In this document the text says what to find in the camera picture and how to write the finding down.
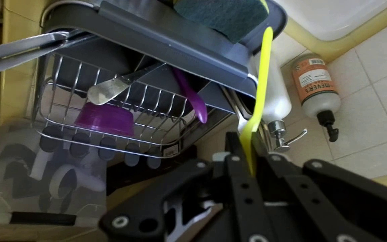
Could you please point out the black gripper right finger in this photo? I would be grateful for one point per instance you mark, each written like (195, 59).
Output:
(319, 193)

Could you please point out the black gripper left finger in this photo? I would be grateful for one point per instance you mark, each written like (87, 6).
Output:
(238, 193)

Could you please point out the yellow plastic spoon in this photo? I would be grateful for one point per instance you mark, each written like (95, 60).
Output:
(263, 89)

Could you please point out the purple plastic spoon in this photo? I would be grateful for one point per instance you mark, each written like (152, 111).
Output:
(194, 96)

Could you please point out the white pump bottle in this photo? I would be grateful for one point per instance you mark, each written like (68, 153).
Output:
(279, 99)

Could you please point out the orange label soap bottle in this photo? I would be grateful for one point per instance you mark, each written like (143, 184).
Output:
(315, 85)

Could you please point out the purple plastic bowl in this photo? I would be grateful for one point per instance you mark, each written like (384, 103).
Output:
(107, 120)

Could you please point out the silver butter knife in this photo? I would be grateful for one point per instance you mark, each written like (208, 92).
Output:
(111, 89)

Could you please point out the green and yellow sponge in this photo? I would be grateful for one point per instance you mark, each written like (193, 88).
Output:
(225, 16)

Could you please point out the clear plastic container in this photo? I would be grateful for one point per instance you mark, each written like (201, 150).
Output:
(33, 180)

